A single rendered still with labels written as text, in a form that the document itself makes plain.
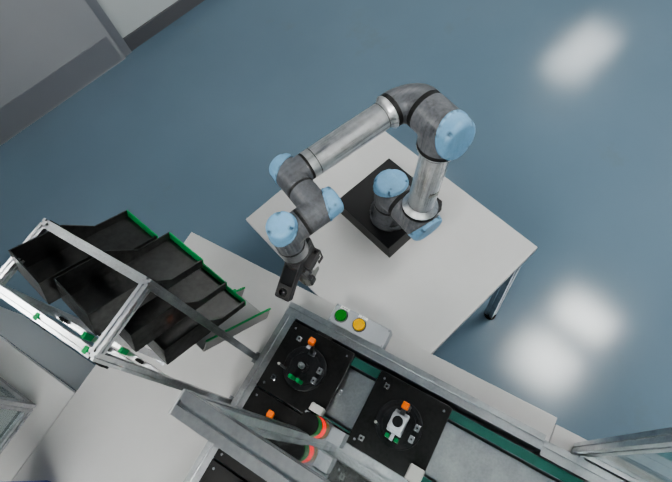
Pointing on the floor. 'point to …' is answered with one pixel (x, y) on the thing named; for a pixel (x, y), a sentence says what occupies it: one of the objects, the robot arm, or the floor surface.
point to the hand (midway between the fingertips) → (306, 284)
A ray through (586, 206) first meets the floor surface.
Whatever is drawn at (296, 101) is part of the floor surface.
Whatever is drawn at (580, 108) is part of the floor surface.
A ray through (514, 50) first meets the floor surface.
